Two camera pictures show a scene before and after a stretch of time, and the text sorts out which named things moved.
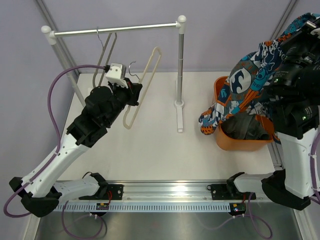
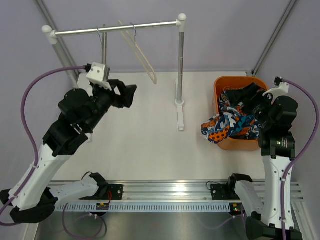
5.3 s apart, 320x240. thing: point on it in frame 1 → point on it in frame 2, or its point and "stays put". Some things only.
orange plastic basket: [239, 145] stays put
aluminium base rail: [178, 192] stays put
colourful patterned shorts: [244, 90] → [233, 121]
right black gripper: [310, 33] → [249, 95]
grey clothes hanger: [104, 47] → [104, 44]
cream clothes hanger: [146, 89] → [155, 81]
